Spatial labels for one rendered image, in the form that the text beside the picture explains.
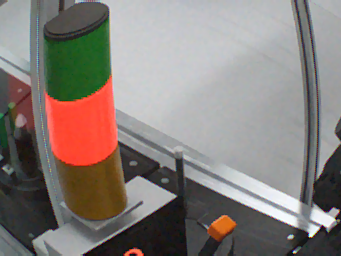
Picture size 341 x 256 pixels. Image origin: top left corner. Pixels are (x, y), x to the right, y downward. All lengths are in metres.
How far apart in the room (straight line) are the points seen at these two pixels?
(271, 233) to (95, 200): 0.44
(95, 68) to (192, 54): 0.95
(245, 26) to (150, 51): 0.17
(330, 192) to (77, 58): 0.25
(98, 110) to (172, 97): 0.84
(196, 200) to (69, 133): 0.52
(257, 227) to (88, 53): 0.53
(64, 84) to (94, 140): 0.05
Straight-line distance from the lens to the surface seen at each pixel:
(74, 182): 0.74
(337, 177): 0.84
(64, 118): 0.71
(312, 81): 1.13
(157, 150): 1.32
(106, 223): 0.76
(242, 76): 1.59
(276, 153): 1.45
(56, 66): 0.69
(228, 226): 1.03
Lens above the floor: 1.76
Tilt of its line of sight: 37 degrees down
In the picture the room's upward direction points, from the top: 5 degrees counter-clockwise
